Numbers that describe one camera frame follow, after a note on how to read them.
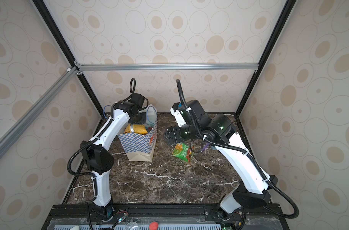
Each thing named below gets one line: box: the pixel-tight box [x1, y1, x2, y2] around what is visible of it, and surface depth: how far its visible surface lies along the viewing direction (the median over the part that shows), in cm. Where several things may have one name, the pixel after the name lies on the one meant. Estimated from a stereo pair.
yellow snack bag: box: [123, 123, 148, 135], surface depth 79 cm
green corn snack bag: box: [171, 142, 193, 163], surface depth 95 cm
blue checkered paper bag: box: [117, 103, 158, 162], surface depth 82 cm
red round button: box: [149, 221, 159, 230], surface depth 69 cm
